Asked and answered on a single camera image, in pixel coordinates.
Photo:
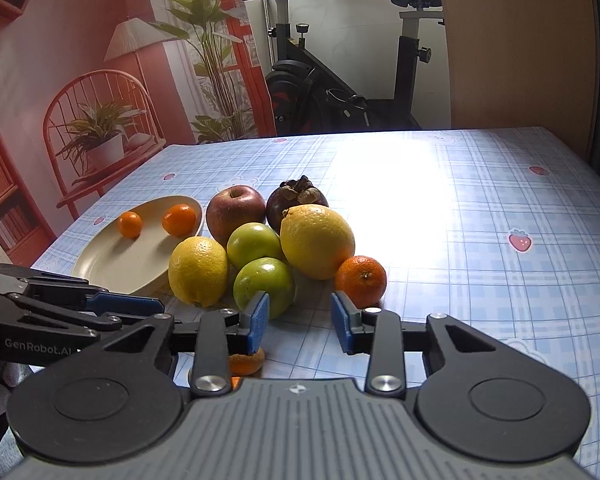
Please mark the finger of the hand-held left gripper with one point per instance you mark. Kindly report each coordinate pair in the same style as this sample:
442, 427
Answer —
125, 304
65, 314

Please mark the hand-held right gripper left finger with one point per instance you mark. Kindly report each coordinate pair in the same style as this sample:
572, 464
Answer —
259, 324

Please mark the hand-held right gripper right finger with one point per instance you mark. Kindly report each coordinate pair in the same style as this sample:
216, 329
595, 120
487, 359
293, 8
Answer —
342, 325

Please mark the small orange mandarin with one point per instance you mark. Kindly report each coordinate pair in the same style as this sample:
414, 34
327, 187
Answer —
180, 220
130, 224
362, 280
245, 364

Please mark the beige oval plate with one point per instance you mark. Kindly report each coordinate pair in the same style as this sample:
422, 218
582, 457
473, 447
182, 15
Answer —
130, 260

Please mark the green apple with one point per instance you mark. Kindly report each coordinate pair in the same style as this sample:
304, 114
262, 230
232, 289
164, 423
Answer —
252, 245
272, 280

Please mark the small yellow lemon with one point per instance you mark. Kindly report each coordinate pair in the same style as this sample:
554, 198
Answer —
197, 270

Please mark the large yellow lemon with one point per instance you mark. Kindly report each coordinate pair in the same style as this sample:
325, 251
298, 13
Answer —
317, 242

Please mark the red apple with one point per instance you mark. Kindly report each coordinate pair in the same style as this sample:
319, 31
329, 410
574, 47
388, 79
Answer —
235, 210

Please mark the dark purple mangosteen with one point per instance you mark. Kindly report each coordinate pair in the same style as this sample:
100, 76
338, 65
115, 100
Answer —
285, 207

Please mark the blue plaid strawberry tablecloth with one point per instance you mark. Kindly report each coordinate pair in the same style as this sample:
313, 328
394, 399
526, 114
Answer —
480, 260

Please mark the black exercise bike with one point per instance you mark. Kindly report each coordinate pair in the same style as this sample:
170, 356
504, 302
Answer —
300, 90

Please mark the wooden wardrobe panel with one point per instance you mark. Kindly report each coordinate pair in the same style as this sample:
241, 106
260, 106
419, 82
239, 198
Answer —
520, 50

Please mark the printed red room wall tapestry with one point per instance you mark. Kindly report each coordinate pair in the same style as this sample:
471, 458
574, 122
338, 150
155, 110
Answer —
55, 35

